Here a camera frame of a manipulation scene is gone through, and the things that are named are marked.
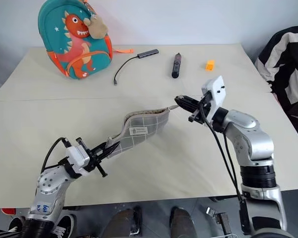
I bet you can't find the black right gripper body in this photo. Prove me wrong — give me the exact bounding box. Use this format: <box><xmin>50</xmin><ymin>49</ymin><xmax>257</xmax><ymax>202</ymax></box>
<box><xmin>188</xmin><ymin>91</ymin><xmax>214</xmax><ymax>125</ymax></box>

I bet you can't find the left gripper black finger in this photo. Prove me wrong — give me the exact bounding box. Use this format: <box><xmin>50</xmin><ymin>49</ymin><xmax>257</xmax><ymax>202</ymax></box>
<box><xmin>97</xmin><ymin>145</ymin><xmax>119</xmax><ymax>161</ymax></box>
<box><xmin>90</xmin><ymin>141</ymin><xmax>108</xmax><ymax>153</ymax></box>

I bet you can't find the black and white jacket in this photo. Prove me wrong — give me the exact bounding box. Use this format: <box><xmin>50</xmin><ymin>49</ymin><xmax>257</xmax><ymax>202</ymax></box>
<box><xmin>254</xmin><ymin>24</ymin><xmax>298</xmax><ymax>136</ymax></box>

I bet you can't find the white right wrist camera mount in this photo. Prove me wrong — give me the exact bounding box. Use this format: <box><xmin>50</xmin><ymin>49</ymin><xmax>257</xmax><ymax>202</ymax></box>
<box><xmin>201</xmin><ymin>75</ymin><xmax>227</xmax><ymax>118</ymax></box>

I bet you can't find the dark rounded brown shape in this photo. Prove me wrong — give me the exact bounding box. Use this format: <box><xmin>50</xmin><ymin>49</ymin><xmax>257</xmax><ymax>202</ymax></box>
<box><xmin>106</xmin><ymin>208</ymin><xmax>135</xmax><ymax>238</ymax></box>
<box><xmin>169</xmin><ymin>206</ymin><xmax>197</xmax><ymax>238</ymax></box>

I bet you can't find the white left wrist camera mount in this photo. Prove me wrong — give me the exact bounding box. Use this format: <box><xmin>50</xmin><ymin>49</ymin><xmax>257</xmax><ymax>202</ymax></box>
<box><xmin>65</xmin><ymin>145</ymin><xmax>91</xmax><ymax>175</ymax></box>

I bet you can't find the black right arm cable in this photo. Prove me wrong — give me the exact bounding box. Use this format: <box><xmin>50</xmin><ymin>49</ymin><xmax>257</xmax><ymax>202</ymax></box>
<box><xmin>199</xmin><ymin>101</ymin><xmax>243</xmax><ymax>202</ymax></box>
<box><xmin>222</xmin><ymin>129</ymin><xmax>242</xmax><ymax>199</ymax></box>

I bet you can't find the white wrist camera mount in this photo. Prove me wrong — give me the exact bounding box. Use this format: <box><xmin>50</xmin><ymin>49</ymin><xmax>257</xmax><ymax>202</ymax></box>
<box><xmin>65</xmin><ymin>145</ymin><xmax>91</xmax><ymax>175</ymax></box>
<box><xmin>201</xmin><ymin>75</ymin><xmax>227</xmax><ymax>118</ymax></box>

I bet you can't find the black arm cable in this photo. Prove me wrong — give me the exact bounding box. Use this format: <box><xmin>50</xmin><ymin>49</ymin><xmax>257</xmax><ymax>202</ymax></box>
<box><xmin>222</xmin><ymin>129</ymin><xmax>242</xmax><ymax>199</ymax></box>
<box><xmin>40</xmin><ymin>137</ymin><xmax>72</xmax><ymax>175</ymax></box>
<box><xmin>199</xmin><ymin>101</ymin><xmax>243</xmax><ymax>202</ymax></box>

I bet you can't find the metal clamp bracket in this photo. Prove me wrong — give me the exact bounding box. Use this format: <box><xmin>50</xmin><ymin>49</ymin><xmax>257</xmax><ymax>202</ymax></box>
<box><xmin>205</xmin><ymin>206</ymin><xmax>233</xmax><ymax>236</ymax></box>

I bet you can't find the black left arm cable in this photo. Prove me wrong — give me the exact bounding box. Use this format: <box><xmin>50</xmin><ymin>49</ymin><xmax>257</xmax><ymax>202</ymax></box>
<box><xmin>40</xmin><ymin>137</ymin><xmax>72</xmax><ymax>175</ymax></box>

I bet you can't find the grey plaid pouch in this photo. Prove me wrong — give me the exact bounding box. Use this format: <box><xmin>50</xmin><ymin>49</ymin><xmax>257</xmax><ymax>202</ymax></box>
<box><xmin>105</xmin><ymin>105</ymin><xmax>180</xmax><ymax>160</ymax></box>

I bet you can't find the grey USB hub with cable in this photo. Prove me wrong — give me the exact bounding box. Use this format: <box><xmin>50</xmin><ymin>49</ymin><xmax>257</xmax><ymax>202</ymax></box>
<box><xmin>113</xmin><ymin>48</ymin><xmax>160</xmax><ymax>86</ymax></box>

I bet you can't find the black white sneaker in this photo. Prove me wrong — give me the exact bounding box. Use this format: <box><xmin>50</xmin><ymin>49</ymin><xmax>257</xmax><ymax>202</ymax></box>
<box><xmin>51</xmin><ymin>213</ymin><xmax>77</xmax><ymax>238</ymax></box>
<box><xmin>8</xmin><ymin>216</ymin><xmax>27</xmax><ymax>234</ymax></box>

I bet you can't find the beige plush keychain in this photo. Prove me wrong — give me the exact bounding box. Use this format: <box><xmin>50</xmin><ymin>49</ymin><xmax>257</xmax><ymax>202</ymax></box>
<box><xmin>82</xmin><ymin>14</ymin><xmax>108</xmax><ymax>40</ymax></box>

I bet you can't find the small orange block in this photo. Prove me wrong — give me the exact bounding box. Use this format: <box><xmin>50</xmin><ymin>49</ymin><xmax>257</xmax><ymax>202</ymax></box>
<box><xmin>205</xmin><ymin>59</ymin><xmax>216</xmax><ymax>72</ymax></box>

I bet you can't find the red object under table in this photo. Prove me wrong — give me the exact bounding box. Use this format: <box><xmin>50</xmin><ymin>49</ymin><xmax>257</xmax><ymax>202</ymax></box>
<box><xmin>0</xmin><ymin>207</ymin><xmax>17</xmax><ymax>216</ymax></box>

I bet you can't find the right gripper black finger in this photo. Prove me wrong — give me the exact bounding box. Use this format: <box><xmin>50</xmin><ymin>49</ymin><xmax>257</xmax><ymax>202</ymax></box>
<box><xmin>176</xmin><ymin>94</ymin><xmax>202</xmax><ymax>106</ymax></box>
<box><xmin>174</xmin><ymin>97</ymin><xmax>198</xmax><ymax>114</ymax></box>

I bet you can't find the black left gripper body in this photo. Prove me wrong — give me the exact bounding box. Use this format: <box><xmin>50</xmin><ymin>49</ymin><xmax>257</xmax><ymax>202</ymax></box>
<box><xmin>75</xmin><ymin>137</ymin><xmax>108</xmax><ymax>178</ymax></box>

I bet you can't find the teal dinosaur backpack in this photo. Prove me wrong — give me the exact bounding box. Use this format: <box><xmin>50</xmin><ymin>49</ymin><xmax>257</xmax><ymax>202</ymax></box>
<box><xmin>37</xmin><ymin>0</ymin><xmax>135</xmax><ymax>80</ymax></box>

